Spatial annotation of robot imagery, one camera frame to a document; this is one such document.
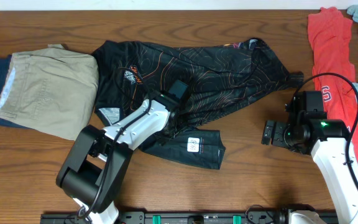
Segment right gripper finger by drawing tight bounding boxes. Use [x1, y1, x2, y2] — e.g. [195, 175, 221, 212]
[272, 121, 287, 146]
[261, 120, 274, 145]

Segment black orange patterned jersey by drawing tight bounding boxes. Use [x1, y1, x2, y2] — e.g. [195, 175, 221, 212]
[93, 39, 303, 170]

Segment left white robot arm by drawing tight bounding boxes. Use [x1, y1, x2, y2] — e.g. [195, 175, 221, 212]
[56, 92, 181, 223]

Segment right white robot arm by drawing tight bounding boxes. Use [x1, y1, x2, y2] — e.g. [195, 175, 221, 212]
[262, 119, 358, 223]

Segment red t-shirt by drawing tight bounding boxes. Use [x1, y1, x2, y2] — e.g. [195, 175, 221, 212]
[308, 7, 358, 161]

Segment folded khaki pants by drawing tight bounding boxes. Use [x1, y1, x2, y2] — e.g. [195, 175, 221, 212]
[0, 45, 99, 140]

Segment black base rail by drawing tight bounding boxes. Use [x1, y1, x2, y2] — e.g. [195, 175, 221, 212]
[40, 205, 339, 224]

